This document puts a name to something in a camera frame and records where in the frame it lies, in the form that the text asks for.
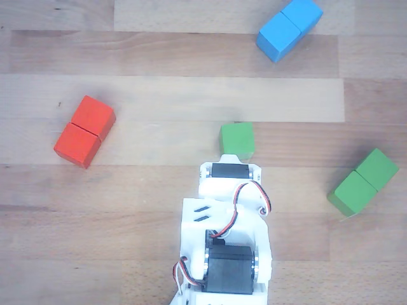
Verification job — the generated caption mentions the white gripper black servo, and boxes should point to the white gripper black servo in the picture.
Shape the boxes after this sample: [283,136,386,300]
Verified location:
[198,154,270,208]

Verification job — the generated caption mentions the small green wooden cube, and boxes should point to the small green wooden cube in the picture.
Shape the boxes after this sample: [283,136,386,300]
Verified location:
[218,121,256,161]

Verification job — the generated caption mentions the long green wooden block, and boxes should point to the long green wooden block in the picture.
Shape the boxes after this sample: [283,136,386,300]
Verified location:
[327,147,400,219]

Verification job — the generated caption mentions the long blue wooden block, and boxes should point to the long blue wooden block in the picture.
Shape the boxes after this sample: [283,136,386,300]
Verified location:
[256,0,324,63]

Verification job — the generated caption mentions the long red wooden block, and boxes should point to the long red wooden block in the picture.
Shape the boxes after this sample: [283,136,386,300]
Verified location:
[53,95,117,170]

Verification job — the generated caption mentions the gripper servo wire loop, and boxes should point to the gripper servo wire loop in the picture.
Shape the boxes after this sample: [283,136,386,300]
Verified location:
[211,182,273,240]

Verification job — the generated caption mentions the forearm servo wire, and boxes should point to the forearm servo wire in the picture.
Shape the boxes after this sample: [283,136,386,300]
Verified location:
[172,255,204,298]

